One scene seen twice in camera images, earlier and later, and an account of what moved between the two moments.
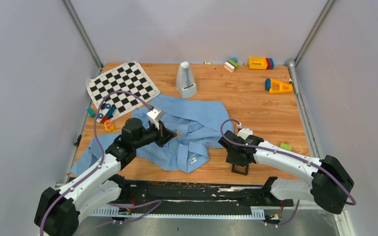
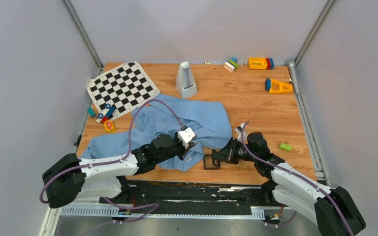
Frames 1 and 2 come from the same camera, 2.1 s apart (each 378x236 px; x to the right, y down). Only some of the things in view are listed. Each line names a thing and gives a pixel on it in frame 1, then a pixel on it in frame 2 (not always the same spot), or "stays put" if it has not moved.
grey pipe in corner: (292, 66) stays put
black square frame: (242, 173) to (209, 162)
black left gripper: (163, 131) to (184, 151)
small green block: (286, 146) stays put
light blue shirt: (199, 126) stays put
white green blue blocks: (231, 65) stays put
